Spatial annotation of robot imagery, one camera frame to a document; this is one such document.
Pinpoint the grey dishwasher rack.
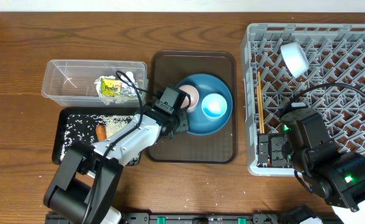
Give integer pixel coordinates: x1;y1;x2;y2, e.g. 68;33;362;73
241;23;365;177

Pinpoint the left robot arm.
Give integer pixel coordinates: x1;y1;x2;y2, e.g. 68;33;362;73
44;86;190;223

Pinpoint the black food waste tray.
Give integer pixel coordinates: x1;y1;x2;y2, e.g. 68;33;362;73
52;107;136;165

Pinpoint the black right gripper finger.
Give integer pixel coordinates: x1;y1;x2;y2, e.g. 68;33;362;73
269;134;287;167
257;134;269;167

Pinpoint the light blue cup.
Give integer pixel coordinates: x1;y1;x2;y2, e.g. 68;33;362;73
201;93;228;119

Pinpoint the dark blue plate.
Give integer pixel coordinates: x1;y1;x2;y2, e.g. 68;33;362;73
177;73;233;136

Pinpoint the orange sausage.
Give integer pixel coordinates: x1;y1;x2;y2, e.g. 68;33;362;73
96;125;107;141

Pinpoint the pink cup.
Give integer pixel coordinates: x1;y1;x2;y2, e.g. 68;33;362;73
179;85;200;113

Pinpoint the clear plastic bin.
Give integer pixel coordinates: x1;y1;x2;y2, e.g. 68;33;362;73
42;60;148;108

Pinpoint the wooden chopstick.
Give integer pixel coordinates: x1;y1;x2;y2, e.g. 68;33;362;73
257;71;264;134
257;84;265;134

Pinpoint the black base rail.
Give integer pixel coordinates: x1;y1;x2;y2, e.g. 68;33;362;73
45;212;341;224

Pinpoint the yellow green snack wrapper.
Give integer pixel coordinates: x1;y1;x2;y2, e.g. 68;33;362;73
99;78;137;97

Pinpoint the brown serving tray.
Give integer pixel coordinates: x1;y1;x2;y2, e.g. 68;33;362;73
146;50;238;164

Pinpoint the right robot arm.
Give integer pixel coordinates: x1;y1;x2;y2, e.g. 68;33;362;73
269;103;365;223

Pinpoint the light blue bowl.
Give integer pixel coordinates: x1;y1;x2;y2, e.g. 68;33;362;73
280;42;309;78

